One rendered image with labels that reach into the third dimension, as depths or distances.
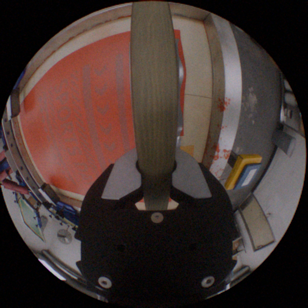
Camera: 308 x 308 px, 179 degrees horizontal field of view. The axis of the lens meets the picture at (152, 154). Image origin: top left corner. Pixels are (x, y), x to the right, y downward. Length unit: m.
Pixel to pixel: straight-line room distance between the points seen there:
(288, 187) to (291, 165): 0.52
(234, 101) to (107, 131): 0.21
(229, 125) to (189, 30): 0.18
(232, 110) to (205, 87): 0.06
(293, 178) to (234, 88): 3.19
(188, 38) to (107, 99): 0.18
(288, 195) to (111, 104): 3.48
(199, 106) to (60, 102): 0.27
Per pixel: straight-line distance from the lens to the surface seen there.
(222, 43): 0.19
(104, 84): 0.18
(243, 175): 0.34
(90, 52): 0.23
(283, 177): 3.37
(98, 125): 0.19
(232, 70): 0.18
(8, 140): 0.69
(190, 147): 0.19
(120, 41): 0.21
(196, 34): 0.23
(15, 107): 0.48
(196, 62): 0.19
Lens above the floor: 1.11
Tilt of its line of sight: 59 degrees down
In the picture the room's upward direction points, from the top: 178 degrees counter-clockwise
